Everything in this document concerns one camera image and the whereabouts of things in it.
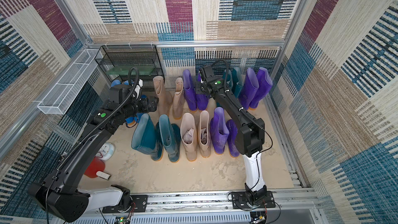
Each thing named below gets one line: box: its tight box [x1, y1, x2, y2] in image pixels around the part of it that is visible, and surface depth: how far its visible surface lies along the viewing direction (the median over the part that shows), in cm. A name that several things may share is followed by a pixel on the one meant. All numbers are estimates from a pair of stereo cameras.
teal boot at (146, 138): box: [131, 113, 164, 162], surface depth 73 cm
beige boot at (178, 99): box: [172, 77, 185, 120], surface depth 91 cm
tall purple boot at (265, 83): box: [248, 66, 274, 110], surface depth 93 cm
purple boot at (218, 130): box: [209, 106, 230, 156], surface depth 77 cm
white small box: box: [95, 170, 112, 181], surface depth 81 cm
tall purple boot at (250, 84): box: [238, 67, 260, 110], surface depth 93 cm
